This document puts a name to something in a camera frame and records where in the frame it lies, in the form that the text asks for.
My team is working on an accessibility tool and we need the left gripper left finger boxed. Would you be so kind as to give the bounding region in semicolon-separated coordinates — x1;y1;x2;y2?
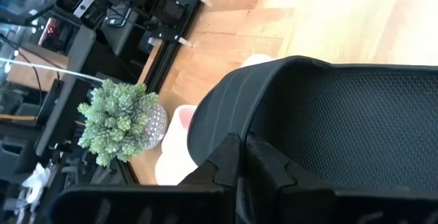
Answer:
51;133;242;224

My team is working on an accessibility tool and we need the white crumpled paper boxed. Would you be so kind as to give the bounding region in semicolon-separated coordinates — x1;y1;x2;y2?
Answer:
21;162;52;206

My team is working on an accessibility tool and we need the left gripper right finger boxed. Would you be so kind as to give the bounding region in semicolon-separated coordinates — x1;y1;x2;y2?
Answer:
241;133;438;224

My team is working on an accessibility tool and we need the succulent in dotted pot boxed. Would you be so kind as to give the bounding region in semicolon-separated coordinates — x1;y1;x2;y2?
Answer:
77;78;169;168

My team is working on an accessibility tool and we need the wooden desk top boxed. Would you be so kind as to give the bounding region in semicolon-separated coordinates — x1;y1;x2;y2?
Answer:
5;41;70;94

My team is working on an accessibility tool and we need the black slide sandal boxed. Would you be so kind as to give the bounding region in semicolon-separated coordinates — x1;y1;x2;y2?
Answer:
187;55;438;192

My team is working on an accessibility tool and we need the black table frame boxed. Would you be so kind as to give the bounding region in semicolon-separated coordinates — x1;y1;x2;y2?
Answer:
126;0;215;186

